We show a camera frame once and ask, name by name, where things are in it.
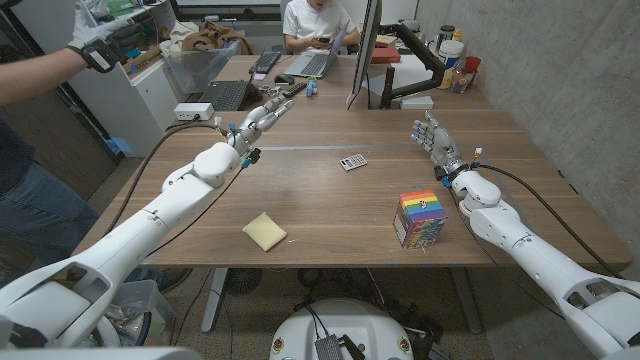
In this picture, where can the slim black keyboard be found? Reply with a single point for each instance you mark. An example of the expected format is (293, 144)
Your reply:
(266, 61)

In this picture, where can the black computer monitor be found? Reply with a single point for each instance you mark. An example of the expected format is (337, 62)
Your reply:
(366, 45)

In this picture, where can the wide black keyboard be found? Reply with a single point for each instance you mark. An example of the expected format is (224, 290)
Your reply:
(227, 95)

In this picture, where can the clear plastic bin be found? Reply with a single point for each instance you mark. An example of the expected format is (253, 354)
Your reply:
(200, 67)

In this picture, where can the black framed whiteboard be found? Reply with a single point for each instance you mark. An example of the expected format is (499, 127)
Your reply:
(225, 2)

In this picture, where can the standing person's bare forearm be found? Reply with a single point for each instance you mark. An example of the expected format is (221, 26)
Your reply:
(35, 72)

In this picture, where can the grey table leg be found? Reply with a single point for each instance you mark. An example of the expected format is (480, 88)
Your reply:
(465, 300)
(214, 300)

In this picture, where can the black computer mouse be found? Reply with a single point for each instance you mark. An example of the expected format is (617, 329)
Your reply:
(284, 78)

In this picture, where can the rainbow sticky note cube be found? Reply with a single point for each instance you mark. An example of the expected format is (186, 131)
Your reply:
(420, 217)

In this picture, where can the clear cup with items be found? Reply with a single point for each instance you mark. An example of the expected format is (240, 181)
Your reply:
(462, 81)

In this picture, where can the silver laptop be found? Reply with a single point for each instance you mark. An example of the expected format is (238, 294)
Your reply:
(312, 64)

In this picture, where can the seated person white shirt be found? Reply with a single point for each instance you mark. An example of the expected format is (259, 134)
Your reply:
(312, 20)

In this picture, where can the round black floor fan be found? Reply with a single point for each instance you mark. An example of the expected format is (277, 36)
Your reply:
(242, 281)

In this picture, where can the grey office chair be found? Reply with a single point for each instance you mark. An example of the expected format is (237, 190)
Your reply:
(284, 10)

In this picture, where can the white tub container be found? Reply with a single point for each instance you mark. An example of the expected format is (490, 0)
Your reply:
(451, 55)

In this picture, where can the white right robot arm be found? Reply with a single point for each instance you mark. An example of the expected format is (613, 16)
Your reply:
(525, 245)

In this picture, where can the white power strip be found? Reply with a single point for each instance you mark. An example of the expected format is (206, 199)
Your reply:
(192, 110)

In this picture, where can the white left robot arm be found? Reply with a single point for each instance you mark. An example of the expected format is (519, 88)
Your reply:
(150, 225)

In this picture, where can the white cabinet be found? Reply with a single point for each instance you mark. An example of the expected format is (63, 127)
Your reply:
(130, 100)

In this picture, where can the red cup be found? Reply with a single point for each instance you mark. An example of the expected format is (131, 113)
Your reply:
(472, 64)

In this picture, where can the yellow sponge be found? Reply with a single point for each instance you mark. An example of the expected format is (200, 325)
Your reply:
(264, 231)

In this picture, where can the yellow bottle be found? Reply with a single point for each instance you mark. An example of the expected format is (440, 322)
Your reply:
(456, 35)

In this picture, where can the clear plastic floor container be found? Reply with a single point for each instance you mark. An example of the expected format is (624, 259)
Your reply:
(145, 310)

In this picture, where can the pink sticky note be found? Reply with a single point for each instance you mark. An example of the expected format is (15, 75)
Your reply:
(259, 76)

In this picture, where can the dark jar black lid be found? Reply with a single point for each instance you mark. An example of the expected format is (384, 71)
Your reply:
(445, 35)

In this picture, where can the black remote control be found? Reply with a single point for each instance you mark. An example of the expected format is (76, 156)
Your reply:
(295, 89)

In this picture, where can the cardboard box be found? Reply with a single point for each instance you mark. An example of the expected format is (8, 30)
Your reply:
(142, 59)

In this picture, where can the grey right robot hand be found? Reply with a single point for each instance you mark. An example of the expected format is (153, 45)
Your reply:
(440, 142)

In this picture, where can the flat white box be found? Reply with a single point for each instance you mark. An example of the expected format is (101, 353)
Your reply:
(416, 102)

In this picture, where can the red book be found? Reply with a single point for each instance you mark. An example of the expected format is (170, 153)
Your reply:
(385, 55)

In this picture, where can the white pocket calculator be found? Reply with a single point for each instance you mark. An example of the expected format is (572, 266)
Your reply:
(353, 162)

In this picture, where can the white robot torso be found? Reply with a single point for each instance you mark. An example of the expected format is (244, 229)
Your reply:
(345, 320)

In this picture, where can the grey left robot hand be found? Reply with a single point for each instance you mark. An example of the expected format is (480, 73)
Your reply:
(260, 122)

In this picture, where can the brown jacket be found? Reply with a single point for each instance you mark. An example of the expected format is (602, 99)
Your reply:
(212, 37)

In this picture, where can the standing person dark clothes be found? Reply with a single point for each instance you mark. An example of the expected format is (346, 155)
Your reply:
(35, 215)

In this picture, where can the standing person's gloved hand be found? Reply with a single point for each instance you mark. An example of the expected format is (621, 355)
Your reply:
(100, 37)

